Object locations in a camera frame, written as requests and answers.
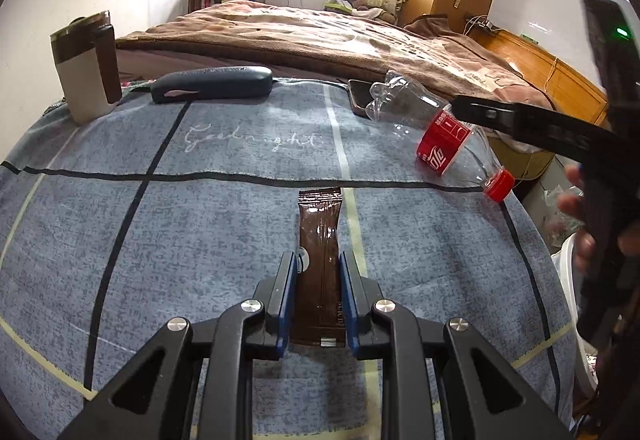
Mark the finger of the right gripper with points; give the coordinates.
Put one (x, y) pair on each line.
(508, 118)

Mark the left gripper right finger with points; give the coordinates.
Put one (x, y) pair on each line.
(438, 371)

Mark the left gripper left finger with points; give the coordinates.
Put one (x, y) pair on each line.
(194, 380)

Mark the brown snack wrapper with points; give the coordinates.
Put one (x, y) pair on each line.
(318, 316)

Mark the clear plastic cola bottle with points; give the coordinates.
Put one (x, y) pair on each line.
(454, 150)

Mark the white trash bin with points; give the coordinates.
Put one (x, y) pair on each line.
(571, 282)

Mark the wooden headboard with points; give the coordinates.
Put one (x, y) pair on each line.
(568, 89)

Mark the green plastic bag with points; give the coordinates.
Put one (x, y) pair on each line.
(557, 226)

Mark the blue grid tablecloth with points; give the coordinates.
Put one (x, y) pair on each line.
(152, 211)

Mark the black smartphone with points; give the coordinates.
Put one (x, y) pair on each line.
(361, 96)

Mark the dark blue glasses case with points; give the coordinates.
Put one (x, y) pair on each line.
(217, 83)

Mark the bed with brown blanket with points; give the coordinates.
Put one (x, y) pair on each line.
(337, 45)

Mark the brown white thermos mug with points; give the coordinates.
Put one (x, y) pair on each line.
(85, 59)

